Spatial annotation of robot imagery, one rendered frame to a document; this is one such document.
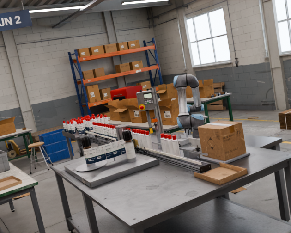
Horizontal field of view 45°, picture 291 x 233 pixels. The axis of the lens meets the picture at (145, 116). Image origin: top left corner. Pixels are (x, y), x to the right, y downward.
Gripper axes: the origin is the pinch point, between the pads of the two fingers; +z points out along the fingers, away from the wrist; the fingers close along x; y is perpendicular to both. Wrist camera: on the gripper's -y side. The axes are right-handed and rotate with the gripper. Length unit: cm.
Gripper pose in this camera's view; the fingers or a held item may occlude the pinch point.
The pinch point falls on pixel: (187, 136)
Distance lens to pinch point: 395.8
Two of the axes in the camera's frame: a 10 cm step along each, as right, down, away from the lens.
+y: -4.8, -0.3, 8.8
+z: -0.6, 10.0, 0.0
